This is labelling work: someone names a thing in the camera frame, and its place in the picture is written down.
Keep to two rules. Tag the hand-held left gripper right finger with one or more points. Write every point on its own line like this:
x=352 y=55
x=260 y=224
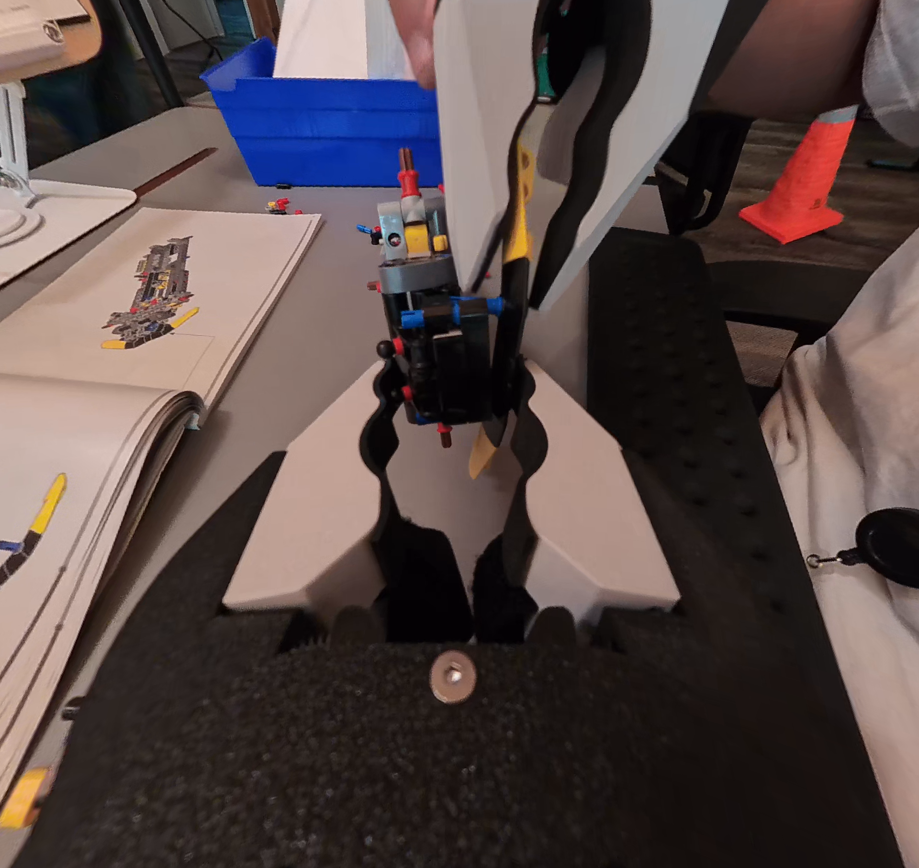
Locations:
x=603 y=523

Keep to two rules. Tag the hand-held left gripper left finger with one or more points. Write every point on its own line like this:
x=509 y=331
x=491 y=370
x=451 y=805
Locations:
x=309 y=523

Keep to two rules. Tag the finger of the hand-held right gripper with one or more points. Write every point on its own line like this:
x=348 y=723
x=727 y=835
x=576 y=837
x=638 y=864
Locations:
x=675 y=35
x=481 y=93

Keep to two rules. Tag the yellow and black lego arc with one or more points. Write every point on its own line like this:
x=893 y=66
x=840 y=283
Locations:
x=517 y=243

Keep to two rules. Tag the grey black lego chassis assembly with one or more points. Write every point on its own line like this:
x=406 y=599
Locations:
x=438 y=373

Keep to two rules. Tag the white instruction booklet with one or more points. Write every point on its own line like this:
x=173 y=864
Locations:
x=237 y=272

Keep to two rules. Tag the pile of yellow lego pieces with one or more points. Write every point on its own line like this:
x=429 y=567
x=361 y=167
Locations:
x=25 y=800

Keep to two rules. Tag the person's right forearm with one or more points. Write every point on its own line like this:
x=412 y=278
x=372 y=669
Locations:
x=804 y=42

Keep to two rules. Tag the cluster of small lego bushes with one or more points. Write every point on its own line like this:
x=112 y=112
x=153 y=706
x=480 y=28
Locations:
x=280 y=205

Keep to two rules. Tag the person's right hand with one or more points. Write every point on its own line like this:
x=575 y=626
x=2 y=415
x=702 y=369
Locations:
x=413 y=7

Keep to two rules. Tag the blue plastic bin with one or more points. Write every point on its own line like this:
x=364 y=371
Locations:
x=323 y=129

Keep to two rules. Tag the white paper sheets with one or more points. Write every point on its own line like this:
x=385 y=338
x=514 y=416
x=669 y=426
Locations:
x=323 y=35

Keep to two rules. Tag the orange traffic cone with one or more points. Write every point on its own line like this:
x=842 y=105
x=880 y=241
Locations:
x=804 y=186

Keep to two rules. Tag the white printed t-shirt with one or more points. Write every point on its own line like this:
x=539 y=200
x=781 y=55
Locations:
x=847 y=416

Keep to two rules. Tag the black badge reel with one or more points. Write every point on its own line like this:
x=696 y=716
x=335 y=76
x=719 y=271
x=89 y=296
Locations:
x=890 y=545

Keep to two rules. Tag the white tablet stand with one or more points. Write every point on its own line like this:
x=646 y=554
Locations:
x=72 y=215

